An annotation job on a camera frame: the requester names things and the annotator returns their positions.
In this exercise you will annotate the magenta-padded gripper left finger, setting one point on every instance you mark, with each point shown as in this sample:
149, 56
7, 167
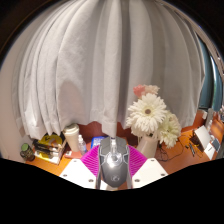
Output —
78, 171

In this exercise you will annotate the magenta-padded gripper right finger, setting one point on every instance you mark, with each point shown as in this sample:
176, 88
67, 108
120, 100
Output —
148, 171

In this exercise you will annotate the grey black computer mouse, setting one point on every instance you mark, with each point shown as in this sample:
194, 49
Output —
114, 166

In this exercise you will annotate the thin red book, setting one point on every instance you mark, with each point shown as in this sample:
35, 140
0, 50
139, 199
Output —
71, 154

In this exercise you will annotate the white ceramic vase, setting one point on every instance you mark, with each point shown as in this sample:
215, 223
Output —
148, 146

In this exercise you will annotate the small clear bottle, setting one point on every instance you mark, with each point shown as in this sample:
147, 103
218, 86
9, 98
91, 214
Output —
82, 146

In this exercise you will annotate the white tumbler cup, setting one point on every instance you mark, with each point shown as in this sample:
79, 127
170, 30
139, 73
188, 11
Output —
71, 138

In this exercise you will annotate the blue book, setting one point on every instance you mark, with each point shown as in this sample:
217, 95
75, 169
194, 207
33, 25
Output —
96, 141

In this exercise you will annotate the yellow black book stack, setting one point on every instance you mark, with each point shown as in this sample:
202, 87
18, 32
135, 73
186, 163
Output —
50, 146

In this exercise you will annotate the dark green mug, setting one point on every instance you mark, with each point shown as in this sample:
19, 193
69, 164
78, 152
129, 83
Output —
27, 153

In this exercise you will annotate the white flower bouquet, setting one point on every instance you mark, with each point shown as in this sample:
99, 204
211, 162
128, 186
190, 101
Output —
146, 113

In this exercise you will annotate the white box device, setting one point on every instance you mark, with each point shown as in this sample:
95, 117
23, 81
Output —
202, 136

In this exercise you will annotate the white card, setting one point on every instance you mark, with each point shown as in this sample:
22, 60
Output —
210, 150

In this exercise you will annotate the white curtain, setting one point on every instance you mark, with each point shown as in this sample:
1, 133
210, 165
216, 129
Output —
100, 66

